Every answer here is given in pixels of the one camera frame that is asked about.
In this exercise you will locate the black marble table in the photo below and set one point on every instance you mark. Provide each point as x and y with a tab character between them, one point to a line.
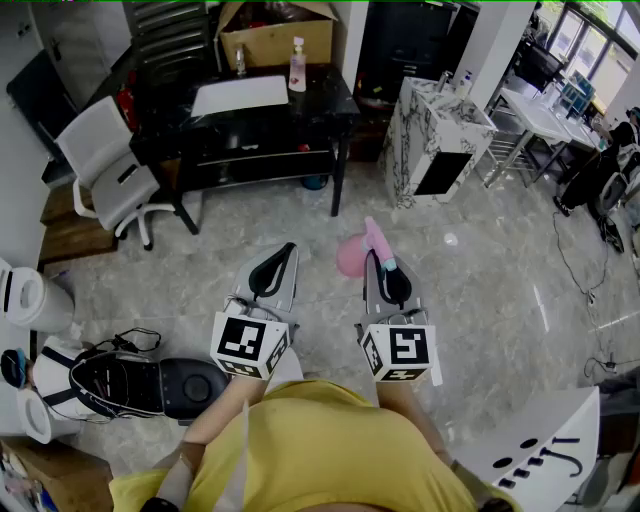
320	107

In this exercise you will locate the white office chair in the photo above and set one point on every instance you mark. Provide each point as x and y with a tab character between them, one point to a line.
120	185

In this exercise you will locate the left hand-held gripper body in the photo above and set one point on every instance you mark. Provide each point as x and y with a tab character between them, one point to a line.
245	340

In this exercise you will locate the red fire extinguisher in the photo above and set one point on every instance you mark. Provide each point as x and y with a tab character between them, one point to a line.
126	105

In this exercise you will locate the pink brush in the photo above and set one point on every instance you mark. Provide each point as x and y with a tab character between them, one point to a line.
350	257

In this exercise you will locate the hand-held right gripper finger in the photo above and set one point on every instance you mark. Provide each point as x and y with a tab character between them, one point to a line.
405	292
371	290

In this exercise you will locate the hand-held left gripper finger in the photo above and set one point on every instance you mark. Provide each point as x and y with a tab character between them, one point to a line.
247	280
289	290

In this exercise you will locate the pink pump soap bottle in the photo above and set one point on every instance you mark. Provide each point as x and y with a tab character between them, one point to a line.
297	70

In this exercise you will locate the person's right forearm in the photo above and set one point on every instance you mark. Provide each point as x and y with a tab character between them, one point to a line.
400	400

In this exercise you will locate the person's left forearm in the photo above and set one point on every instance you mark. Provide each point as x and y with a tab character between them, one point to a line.
220	415

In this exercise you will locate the metal frame white sink stand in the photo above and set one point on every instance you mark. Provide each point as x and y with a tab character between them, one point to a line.
537	120

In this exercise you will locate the black wrist watch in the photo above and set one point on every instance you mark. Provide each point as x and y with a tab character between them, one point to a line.
161	505

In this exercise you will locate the black drawer cabinet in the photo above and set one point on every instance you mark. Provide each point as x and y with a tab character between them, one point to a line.
405	45

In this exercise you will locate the white marble sink cabinet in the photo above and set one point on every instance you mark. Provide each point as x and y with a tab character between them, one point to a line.
440	135

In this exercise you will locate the small cardboard box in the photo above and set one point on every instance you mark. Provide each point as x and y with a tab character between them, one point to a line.
65	475

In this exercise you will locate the white round bin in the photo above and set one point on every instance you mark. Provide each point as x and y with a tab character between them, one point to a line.
35	297

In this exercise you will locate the white panel with black hooks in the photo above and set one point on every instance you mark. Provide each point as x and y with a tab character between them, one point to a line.
560	430

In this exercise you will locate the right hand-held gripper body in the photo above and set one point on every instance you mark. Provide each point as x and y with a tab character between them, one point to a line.
407	347

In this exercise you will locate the white rectangular sink basin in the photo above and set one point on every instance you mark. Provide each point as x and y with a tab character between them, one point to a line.
240	95

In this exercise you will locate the chrome faucet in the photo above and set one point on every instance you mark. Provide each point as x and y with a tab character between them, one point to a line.
241	60

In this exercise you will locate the large open cardboard box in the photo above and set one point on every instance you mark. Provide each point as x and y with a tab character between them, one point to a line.
275	45

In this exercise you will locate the blue round object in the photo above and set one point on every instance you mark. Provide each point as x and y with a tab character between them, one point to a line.
314	182

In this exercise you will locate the person's yellow shirt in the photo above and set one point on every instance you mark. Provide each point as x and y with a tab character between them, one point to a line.
325	450

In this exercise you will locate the wooden step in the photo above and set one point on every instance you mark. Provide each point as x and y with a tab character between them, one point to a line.
70	235

